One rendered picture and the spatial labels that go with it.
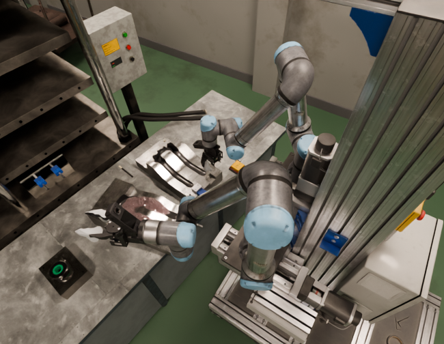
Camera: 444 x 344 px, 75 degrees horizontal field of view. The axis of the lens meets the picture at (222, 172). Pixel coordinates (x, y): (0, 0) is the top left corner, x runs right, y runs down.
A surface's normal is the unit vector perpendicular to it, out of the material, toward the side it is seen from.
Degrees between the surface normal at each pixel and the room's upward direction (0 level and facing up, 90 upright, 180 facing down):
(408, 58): 90
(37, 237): 0
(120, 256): 0
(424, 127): 90
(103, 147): 0
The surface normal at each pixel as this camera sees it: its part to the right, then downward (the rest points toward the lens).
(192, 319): -0.03, -0.60
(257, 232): -0.11, 0.71
